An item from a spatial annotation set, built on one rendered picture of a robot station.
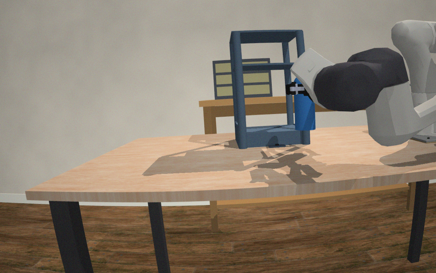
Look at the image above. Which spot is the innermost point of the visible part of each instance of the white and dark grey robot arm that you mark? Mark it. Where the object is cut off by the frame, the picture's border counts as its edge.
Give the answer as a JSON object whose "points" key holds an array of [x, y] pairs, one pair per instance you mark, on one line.
{"points": [[376, 80]]}

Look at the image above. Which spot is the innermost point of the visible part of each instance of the blue bottle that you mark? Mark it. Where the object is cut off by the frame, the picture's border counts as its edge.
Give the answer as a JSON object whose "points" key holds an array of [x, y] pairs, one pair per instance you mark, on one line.
{"points": [[304, 113]]}

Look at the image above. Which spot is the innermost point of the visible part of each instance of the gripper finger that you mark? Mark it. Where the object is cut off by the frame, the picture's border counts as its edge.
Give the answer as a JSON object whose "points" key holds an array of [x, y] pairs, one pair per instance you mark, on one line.
{"points": [[295, 89]]}

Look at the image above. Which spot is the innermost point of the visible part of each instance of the blue-grey shelving unit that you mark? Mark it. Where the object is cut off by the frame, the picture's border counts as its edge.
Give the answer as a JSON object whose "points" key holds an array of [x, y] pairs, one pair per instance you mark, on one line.
{"points": [[272, 136]]}

